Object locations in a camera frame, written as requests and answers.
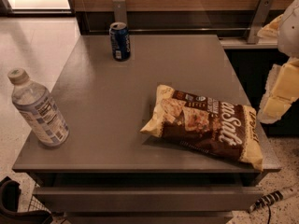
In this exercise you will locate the grey table drawer front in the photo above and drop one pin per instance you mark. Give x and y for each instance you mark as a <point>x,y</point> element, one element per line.
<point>121,199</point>

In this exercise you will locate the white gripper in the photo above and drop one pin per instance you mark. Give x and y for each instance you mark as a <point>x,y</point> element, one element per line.
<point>290,32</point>

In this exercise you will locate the brown sea salt chip bag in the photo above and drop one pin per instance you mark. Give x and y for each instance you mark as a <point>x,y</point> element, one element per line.
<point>205,124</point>

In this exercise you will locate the blue pepsi can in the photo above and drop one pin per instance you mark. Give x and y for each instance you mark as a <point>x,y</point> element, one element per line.
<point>120,41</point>

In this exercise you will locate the wire mesh basket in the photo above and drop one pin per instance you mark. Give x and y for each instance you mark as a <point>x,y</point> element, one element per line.
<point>36,205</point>

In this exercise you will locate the clear plastic water bottle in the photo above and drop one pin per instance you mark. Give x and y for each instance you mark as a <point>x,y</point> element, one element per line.
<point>35,103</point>

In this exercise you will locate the right metal wall bracket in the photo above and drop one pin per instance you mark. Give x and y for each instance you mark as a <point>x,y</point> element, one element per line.
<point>260,14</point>

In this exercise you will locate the metal wall bracket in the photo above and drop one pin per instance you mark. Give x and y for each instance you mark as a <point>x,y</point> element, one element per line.
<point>260,14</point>
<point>120,11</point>

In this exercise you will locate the left metal wall bracket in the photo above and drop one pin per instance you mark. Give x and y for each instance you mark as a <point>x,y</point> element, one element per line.
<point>120,11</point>

